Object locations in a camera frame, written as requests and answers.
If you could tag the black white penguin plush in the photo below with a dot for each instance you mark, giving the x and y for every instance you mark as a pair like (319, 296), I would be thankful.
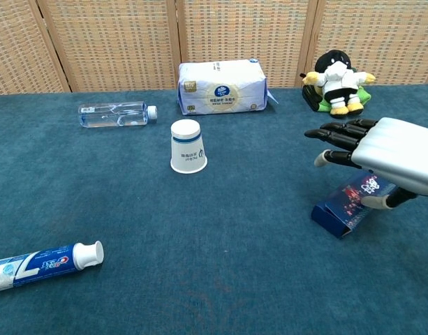
(337, 82)

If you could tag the white tissue pack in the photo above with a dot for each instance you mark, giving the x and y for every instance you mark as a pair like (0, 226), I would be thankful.
(220, 89)

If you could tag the green black toy cushion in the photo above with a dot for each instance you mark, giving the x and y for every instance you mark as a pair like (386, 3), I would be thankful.
(313, 99)

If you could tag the clear plastic water bottle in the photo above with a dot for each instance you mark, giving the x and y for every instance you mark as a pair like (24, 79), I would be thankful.
(110, 115)

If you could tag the blue white toothpaste tube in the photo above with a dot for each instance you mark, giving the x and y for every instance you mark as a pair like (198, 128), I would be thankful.
(35, 267)

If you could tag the white paper cup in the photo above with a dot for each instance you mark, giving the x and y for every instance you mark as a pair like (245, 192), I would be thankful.
(187, 150)

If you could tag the blue white box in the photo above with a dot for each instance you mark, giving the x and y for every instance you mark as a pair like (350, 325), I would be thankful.
(343, 209)

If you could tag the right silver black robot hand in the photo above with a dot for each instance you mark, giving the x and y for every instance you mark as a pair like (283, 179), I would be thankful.
(398, 153)

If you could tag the blue carpet table cover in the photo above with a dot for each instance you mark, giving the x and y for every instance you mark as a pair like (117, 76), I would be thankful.
(199, 227)

